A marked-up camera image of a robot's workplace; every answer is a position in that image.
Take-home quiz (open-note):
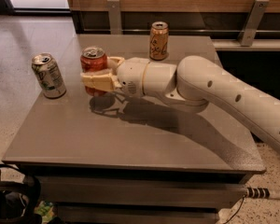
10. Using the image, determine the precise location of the left metal wall bracket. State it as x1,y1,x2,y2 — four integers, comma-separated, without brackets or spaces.
107,0,122,35

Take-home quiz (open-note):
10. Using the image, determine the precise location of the metal wall bracket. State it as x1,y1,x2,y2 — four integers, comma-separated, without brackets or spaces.
238,0,269,47
107,0,122,35

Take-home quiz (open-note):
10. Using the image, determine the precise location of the green packet on floor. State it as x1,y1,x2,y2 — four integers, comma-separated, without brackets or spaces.
35,201,56,224

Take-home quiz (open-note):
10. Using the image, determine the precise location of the right metal wall bracket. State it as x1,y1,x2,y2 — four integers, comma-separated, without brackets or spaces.
238,0,269,47

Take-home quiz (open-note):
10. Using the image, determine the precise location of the black and white power strip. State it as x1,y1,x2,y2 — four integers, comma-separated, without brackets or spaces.
245,188,280,201

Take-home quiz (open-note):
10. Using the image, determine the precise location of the red Coca-Cola can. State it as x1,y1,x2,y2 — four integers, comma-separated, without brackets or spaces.
79,46,109,97

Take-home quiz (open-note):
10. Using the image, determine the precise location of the orange LaCroix can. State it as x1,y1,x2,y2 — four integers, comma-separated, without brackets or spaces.
149,21,169,61

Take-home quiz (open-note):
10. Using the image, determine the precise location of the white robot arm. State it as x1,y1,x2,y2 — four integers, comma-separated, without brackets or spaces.
81,55,280,154

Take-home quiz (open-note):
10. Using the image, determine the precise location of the grey table drawer cabinet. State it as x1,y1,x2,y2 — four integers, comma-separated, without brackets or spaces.
1,163,267,224

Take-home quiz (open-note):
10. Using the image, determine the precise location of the thin black cable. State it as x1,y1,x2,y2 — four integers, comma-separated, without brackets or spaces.
222,196,246,224

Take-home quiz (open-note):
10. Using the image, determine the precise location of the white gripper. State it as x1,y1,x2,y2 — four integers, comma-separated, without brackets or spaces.
80,57,150,98

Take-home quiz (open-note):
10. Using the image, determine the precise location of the green and white 7up can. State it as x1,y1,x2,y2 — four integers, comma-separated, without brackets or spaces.
32,53,66,99

